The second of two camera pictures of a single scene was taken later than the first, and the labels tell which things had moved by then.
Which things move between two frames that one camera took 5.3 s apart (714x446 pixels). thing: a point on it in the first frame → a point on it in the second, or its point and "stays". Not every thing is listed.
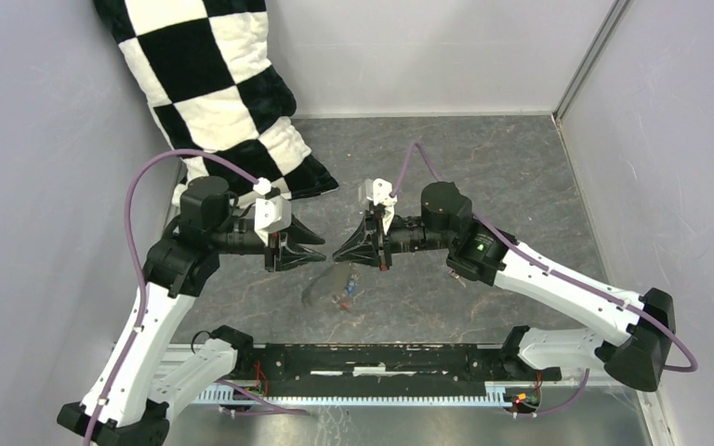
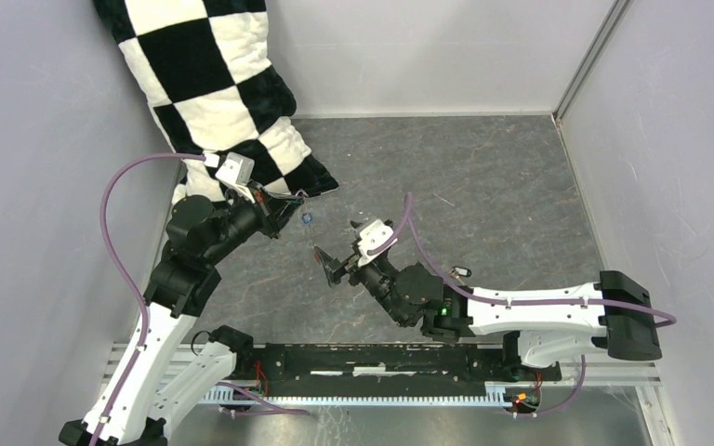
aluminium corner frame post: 617,10 stays
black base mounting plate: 391,370 stays
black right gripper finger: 364,254 → 333,268
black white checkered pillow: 206,69 stays
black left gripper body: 273,242 → 269,219
